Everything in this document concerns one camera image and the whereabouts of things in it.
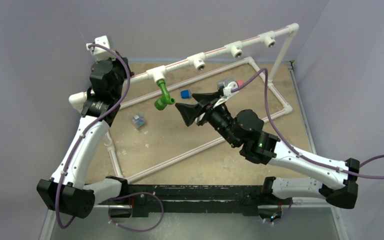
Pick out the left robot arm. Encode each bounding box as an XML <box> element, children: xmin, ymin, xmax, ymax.
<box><xmin>36</xmin><ymin>56</ymin><xmax>134</xmax><ymax>219</ymax></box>

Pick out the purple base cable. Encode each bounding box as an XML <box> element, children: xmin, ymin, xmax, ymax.
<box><xmin>263</xmin><ymin>195</ymin><xmax>294</xmax><ymax>226</ymax></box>
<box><xmin>107</xmin><ymin>192</ymin><xmax>165</xmax><ymax>233</ymax></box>

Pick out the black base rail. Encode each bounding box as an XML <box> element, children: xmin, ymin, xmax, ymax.
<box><xmin>103</xmin><ymin>184</ymin><xmax>292</xmax><ymax>219</ymax></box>

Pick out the small blue foil packet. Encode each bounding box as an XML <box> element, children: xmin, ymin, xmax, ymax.
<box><xmin>131</xmin><ymin>114</ymin><xmax>146</xmax><ymax>129</ymax></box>

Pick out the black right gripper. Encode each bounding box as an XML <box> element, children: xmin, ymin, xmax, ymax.
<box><xmin>175</xmin><ymin>91</ymin><xmax>240</xmax><ymax>148</ymax></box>

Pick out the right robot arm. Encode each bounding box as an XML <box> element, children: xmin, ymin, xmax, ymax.
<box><xmin>175</xmin><ymin>92</ymin><xmax>360</xmax><ymax>209</ymax></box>

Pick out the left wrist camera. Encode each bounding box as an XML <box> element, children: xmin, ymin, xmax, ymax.
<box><xmin>86</xmin><ymin>35</ymin><xmax>113</xmax><ymax>62</ymax></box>

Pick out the green plastic water faucet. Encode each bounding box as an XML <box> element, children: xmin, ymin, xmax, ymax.
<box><xmin>154</xmin><ymin>79</ymin><xmax>176</xmax><ymax>111</ymax></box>

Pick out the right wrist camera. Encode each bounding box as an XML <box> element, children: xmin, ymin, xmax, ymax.
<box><xmin>214</xmin><ymin>78</ymin><xmax>239</xmax><ymax>108</ymax></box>

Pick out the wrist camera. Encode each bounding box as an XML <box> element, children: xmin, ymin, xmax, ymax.
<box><xmin>86</xmin><ymin>35</ymin><xmax>113</xmax><ymax>62</ymax></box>
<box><xmin>214</xmin><ymin>78</ymin><xmax>239</xmax><ymax>108</ymax></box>

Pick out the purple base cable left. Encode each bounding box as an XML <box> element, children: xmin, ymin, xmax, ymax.
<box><xmin>107</xmin><ymin>192</ymin><xmax>165</xmax><ymax>233</ymax></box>

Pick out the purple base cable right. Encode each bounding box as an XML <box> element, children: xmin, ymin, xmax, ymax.
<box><xmin>263</xmin><ymin>195</ymin><xmax>294</xmax><ymax>226</ymax></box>

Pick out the blue grey small block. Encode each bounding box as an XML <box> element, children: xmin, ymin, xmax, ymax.
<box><xmin>180</xmin><ymin>89</ymin><xmax>192</xmax><ymax>99</ymax></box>

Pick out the white PVC pipe frame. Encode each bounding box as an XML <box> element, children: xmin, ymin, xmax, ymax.
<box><xmin>86</xmin><ymin>23</ymin><xmax>303</xmax><ymax>185</ymax></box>

